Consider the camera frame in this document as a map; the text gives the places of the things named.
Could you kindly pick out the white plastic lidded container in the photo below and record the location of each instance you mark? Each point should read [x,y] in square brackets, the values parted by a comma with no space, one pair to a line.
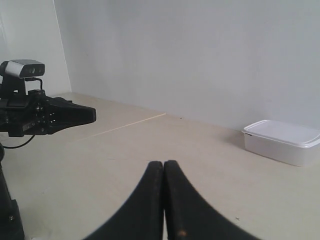
[289,143]

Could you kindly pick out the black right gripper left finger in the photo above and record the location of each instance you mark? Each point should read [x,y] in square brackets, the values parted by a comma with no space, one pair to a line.
[141,217]

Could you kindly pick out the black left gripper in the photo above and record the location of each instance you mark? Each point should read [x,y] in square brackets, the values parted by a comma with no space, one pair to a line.
[26,110]

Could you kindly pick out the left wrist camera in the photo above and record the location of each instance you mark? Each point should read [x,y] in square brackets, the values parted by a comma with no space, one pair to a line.
[22,68]

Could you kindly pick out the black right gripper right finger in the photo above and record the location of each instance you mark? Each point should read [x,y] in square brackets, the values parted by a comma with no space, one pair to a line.
[189,216]

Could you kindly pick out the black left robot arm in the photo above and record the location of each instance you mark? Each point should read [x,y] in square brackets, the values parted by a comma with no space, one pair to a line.
[11,227]

